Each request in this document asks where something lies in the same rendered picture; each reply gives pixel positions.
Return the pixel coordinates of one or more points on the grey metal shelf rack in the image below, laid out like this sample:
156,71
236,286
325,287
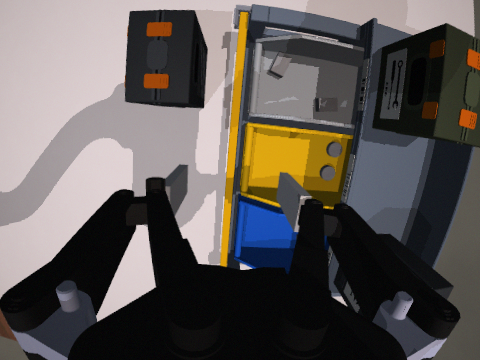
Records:
406,186

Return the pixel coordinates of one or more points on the yellow thin bar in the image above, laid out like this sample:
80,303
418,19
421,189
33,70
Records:
233,134

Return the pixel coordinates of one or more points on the dark grey disc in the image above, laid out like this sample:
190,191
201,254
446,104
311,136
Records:
334,149
327,172

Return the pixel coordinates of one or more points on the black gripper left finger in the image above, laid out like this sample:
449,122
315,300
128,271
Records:
48,310

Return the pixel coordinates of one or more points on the blue bin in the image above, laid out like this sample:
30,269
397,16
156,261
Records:
268,239

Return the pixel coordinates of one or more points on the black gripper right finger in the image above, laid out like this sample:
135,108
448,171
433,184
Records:
386,291

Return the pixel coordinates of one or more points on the grey open bin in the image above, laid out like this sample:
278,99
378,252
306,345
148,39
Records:
319,68

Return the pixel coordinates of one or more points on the yellow open bin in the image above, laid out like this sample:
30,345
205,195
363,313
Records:
301,155

